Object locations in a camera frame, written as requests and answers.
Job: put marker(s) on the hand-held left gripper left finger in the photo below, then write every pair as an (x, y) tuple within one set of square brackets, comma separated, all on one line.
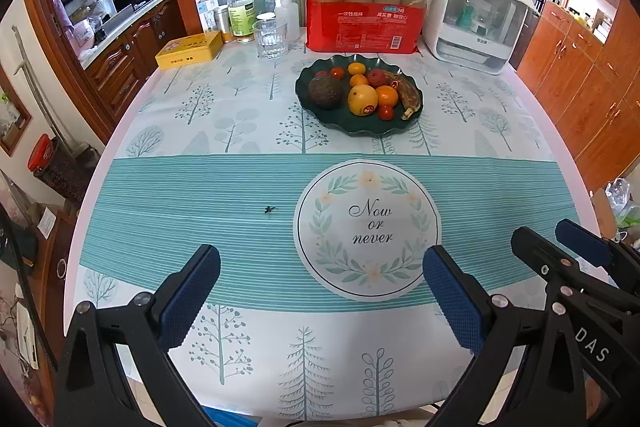
[(187, 297)]

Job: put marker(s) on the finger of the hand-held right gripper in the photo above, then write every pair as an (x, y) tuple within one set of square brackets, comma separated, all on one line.
[(580, 237), (535, 247)]

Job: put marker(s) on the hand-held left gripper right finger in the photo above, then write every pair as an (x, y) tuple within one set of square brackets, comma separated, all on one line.
[(452, 297)]

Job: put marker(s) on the red cherry tomato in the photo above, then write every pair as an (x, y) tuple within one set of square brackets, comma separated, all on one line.
[(336, 73), (385, 112)]

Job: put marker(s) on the dark green scalloped plate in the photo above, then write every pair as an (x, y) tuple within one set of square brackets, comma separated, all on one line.
[(350, 125)]

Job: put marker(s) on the overripe brown banana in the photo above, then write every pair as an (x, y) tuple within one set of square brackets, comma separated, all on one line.
[(407, 92)]

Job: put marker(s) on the round tangerine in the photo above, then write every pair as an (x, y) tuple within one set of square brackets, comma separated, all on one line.
[(387, 96)]

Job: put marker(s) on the yellow orange with sticker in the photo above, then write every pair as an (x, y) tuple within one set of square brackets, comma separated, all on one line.
[(362, 99)]

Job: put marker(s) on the red strawberry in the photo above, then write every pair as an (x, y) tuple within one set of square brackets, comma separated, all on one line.
[(376, 77)]

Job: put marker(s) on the small round orange kumquat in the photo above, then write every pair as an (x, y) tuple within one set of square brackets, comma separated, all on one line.
[(358, 81)]

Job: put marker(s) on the dark avocado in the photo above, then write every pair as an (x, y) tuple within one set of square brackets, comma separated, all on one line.
[(325, 92)]

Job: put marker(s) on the oval orange kumquat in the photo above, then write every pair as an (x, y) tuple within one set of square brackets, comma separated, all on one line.
[(356, 69)]

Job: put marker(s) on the cardboard box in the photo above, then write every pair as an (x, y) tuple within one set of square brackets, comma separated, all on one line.
[(602, 212)]

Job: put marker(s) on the clear plastic bag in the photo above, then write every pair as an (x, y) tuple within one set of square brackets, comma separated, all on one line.
[(622, 202)]

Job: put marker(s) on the tree print tablecloth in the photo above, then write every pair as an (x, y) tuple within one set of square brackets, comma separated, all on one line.
[(200, 207)]

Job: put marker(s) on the red lidded jar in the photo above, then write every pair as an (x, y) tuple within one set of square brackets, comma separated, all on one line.
[(42, 152)]

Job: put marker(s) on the white countertop appliance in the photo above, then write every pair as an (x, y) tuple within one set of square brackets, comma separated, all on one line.
[(475, 27)]

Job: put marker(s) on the yellow tin box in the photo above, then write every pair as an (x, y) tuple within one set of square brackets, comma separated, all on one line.
[(187, 52)]

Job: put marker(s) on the wooden kitchen counter cabinet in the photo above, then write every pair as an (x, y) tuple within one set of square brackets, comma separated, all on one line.
[(130, 57)]

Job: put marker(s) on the grey metal pole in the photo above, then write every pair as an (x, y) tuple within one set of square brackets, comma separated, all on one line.
[(32, 77)]

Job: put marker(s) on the clear glass cup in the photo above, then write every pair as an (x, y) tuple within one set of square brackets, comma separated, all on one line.
[(270, 39)]

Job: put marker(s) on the small metal can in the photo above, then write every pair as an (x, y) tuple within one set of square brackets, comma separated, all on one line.
[(221, 22)]

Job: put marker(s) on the red paper cup pack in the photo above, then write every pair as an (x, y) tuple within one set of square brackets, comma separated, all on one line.
[(360, 27)]

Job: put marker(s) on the clear bottle with green label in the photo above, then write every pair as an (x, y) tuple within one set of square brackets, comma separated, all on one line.
[(241, 17)]

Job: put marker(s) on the blue and white carton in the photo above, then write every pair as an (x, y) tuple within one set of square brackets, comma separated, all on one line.
[(206, 9)]

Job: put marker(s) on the white squeeze bottle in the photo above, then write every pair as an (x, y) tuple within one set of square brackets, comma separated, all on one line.
[(287, 17)]

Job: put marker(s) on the wooden wall cabinet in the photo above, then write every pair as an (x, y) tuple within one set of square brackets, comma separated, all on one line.
[(580, 92)]

